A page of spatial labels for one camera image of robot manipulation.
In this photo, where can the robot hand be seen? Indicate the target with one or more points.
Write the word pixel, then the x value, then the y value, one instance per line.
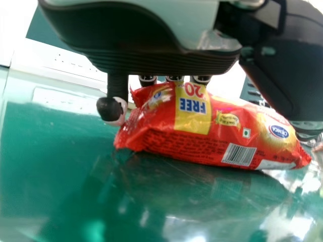
pixel 156 32

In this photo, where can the red biscuit packet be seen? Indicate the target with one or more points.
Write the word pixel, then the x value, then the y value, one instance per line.
pixel 202 141

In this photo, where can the white socket strip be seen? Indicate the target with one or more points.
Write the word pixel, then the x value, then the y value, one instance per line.
pixel 50 60

